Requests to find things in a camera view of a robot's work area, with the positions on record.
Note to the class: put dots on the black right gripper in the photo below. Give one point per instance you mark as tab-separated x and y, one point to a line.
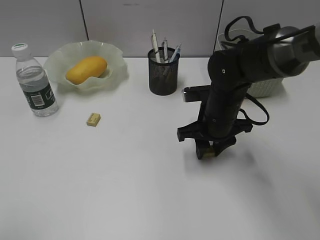
217	121

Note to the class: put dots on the yellow eraser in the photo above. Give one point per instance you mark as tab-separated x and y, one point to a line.
93	119
209	153

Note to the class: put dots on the blue grey click pen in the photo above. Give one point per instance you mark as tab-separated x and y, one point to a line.
175	53

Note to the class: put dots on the silver grey click pen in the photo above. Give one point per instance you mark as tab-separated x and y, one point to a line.
165	50

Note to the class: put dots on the beige white click pen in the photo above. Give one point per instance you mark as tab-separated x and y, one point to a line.
154	43

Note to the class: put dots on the yellow mango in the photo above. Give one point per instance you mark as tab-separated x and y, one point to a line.
92	66

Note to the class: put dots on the clear water bottle green label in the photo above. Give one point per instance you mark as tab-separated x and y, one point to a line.
34	82

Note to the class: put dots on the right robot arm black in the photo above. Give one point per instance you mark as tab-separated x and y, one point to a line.
278	52

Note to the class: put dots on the pale green woven basket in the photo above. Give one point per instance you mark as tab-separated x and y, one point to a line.
259	89

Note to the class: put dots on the black mesh pen holder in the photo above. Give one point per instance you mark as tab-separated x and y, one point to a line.
162	77

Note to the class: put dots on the pale green wavy glass bowl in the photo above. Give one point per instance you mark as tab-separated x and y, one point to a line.
65	58

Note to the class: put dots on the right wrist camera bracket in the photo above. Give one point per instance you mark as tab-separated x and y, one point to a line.
195	93

